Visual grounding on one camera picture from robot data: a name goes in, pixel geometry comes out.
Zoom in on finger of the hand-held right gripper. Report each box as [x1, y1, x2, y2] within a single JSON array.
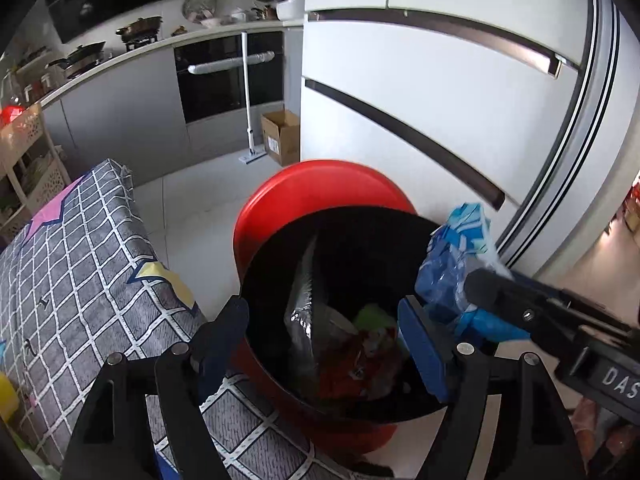
[[464, 267, 583, 361], [510, 272, 633, 336]]

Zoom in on red plastic stool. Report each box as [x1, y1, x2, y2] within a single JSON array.
[[232, 160, 418, 453]]

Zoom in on beige plastic trolley rack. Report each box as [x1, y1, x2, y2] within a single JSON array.
[[0, 102, 71, 246]]

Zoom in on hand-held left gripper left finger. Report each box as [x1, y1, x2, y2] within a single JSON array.
[[60, 296, 251, 480]]

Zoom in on black built-in oven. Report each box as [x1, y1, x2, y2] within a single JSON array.
[[173, 31, 286, 125]]

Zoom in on round metal steamer rack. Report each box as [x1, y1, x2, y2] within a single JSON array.
[[182, 0, 218, 23]]

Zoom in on white sliding door frame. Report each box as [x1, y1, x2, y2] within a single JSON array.
[[495, 0, 640, 281]]

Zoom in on red plastic bag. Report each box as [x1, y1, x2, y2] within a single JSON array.
[[320, 327, 406, 401]]

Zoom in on clear plastic bag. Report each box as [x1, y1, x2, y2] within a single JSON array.
[[284, 235, 361, 376]]

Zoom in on grey checked star tablecloth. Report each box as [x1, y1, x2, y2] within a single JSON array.
[[0, 159, 321, 480]]

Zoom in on cardboard box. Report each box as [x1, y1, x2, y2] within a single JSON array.
[[261, 109, 302, 167]]

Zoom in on white refrigerator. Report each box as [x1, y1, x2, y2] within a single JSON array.
[[300, 0, 601, 271]]

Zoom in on brown cooking pot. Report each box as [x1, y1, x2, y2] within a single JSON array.
[[116, 15, 164, 43]]

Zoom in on white mop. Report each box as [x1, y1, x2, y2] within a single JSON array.
[[238, 31, 267, 166]]

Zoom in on grey lower cabinets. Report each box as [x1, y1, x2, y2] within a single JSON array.
[[40, 27, 306, 186]]

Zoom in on blue plastic bag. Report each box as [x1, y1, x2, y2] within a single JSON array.
[[415, 202, 531, 343]]

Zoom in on person's right hand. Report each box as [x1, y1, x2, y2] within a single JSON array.
[[570, 400, 640, 480]]

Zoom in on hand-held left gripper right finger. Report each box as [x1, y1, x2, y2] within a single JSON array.
[[397, 296, 588, 480]]

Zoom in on black wok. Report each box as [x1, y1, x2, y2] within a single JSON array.
[[47, 41, 107, 73]]

